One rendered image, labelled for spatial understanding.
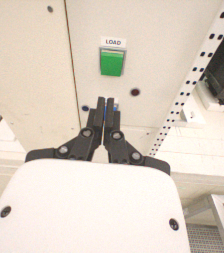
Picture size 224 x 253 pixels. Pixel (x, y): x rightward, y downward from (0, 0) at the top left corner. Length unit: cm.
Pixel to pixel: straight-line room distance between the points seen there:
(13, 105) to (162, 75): 28
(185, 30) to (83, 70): 15
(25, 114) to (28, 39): 16
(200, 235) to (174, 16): 143
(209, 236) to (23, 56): 153
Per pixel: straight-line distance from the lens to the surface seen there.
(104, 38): 23
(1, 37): 28
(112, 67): 23
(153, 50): 24
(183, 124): 66
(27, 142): 46
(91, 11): 23
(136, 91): 27
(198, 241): 150
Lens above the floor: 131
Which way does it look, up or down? 49 degrees down
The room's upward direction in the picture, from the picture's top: 7 degrees clockwise
